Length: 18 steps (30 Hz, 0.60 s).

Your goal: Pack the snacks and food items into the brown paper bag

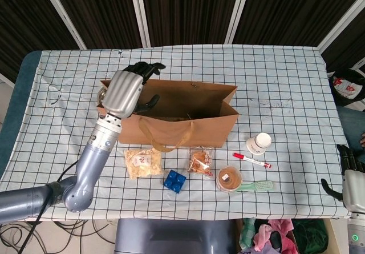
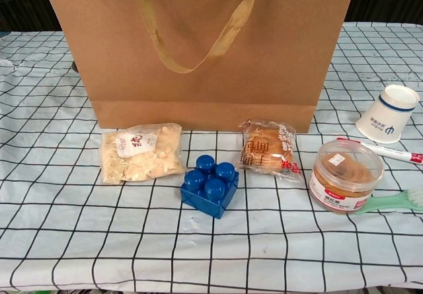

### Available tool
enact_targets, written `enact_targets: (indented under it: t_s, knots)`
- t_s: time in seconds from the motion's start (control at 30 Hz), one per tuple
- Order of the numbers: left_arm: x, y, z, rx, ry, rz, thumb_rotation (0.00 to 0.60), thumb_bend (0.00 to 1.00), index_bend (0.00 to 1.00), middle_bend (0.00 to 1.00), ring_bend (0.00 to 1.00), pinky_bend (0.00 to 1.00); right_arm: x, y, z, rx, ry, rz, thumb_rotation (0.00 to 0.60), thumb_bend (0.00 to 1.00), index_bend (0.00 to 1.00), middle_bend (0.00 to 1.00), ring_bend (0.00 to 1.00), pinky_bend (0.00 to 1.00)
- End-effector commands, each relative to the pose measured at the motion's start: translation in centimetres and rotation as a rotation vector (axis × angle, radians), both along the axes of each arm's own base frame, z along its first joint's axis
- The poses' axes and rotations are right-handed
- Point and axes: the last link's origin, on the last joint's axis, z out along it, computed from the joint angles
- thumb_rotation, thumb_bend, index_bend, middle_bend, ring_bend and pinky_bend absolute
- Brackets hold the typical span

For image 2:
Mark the blue checkered tablecloth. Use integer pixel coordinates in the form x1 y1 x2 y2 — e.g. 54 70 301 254
0 21 423 291

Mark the clear jar of cookies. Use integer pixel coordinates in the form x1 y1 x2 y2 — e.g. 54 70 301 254
309 139 385 215

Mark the brown paper bag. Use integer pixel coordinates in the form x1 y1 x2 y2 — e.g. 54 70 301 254
42 0 358 133

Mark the white paper cup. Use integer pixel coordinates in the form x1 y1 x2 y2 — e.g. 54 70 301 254
356 84 421 143

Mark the green plastic brush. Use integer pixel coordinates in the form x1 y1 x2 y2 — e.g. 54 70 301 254
350 190 423 215

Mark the clear snack packet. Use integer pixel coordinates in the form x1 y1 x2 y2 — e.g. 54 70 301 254
100 122 184 185

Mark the blue building block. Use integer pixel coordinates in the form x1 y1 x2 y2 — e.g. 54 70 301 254
180 154 241 221

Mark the red and white marker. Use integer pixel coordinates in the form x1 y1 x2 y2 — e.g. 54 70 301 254
336 137 423 165

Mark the packaged round bread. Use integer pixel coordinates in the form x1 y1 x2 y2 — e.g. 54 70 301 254
238 118 303 182

